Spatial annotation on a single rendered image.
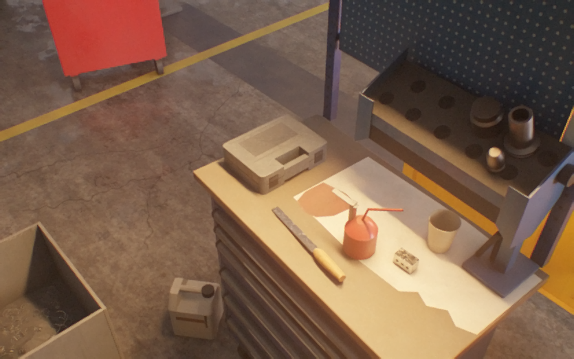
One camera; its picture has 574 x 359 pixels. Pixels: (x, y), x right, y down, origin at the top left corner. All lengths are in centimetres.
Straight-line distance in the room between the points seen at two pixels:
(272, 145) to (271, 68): 243
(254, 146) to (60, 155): 201
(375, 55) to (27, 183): 228
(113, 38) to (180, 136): 83
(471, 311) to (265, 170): 66
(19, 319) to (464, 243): 162
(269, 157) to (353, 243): 40
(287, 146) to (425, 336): 69
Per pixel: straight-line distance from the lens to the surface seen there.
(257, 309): 181
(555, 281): 255
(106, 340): 204
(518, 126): 124
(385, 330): 134
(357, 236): 140
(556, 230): 148
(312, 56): 424
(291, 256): 145
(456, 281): 146
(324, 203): 156
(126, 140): 351
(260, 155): 165
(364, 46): 167
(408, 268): 144
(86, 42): 388
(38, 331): 227
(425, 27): 150
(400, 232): 154
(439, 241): 147
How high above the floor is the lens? 205
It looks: 41 degrees down
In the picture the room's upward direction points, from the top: straight up
